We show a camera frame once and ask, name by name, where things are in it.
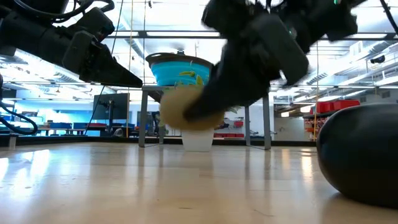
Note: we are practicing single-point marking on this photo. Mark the red storage bins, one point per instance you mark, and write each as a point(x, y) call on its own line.
point(335, 105)

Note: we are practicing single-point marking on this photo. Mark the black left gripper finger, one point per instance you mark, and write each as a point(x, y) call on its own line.
point(109, 73)

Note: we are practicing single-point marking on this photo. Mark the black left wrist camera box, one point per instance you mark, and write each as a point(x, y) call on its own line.
point(98, 25)

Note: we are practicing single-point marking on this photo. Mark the dark green watermelon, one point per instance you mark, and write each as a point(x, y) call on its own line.
point(363, 155)

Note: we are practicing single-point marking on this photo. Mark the black monitor on stand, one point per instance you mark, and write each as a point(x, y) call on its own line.
point(110, 105)

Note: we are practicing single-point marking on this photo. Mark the tan cantaloupe melon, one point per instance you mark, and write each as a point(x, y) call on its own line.
point(174, 109)

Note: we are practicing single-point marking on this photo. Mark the blue collapsible bowl grey rim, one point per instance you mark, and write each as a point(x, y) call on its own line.
point(168, 73)

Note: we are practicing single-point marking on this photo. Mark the black aluminium rig frame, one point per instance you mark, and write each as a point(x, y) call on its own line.
point(62, 140)

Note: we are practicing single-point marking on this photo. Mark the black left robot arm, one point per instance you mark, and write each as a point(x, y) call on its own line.
point(25, 34)

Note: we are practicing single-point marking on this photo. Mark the black overhead camera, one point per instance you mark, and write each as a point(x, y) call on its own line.
point(377, 59)

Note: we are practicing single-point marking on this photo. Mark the green plant in white pot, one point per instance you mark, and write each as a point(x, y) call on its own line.
point(197, 141)

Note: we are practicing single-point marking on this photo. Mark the grey metal table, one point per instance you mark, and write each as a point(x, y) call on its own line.
point(266, 124)

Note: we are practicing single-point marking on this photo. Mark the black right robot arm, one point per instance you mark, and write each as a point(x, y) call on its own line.
point(323, 18)

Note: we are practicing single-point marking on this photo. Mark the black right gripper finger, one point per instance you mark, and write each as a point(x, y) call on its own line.
point(236, 81)

